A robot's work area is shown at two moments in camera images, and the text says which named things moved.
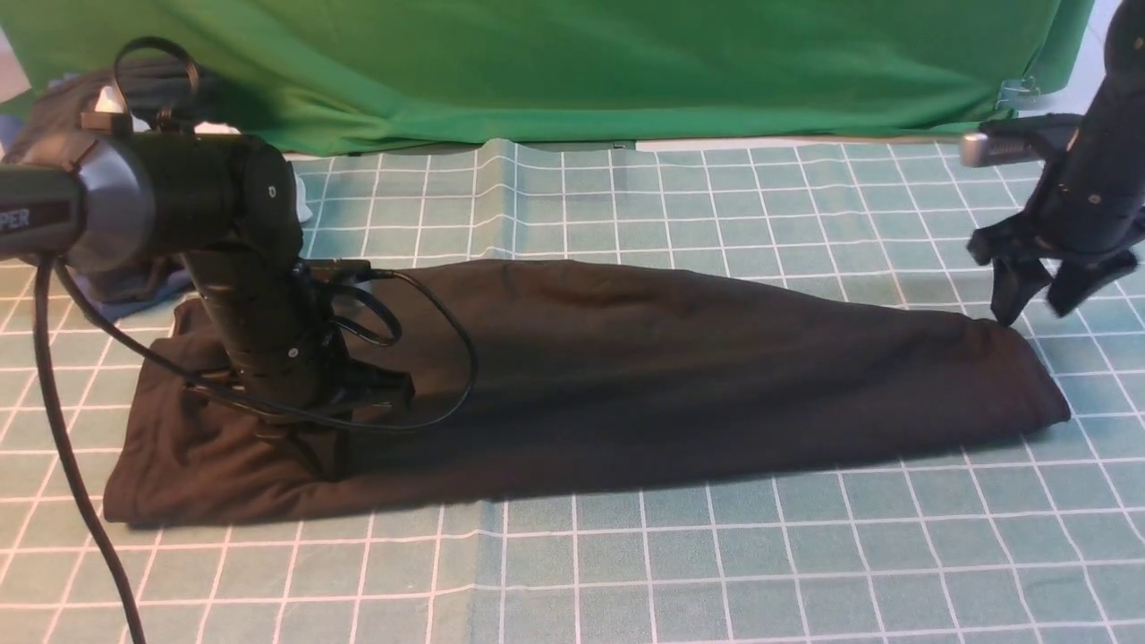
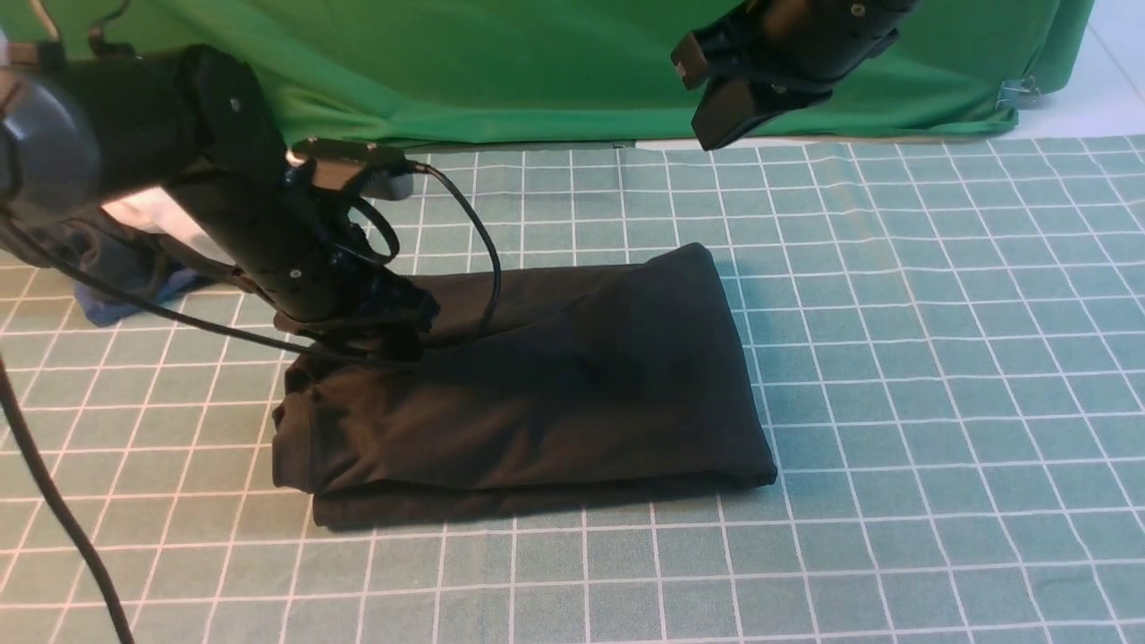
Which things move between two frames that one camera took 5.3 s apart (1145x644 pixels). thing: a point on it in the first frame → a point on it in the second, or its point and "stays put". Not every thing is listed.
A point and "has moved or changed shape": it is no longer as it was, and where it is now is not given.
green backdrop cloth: x=326 y=76 stays put
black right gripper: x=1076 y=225 → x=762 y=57
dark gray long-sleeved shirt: x=524 y=370 has moved or changed shape
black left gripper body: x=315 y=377 → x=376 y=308
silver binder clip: x=1017 y=94 stays put
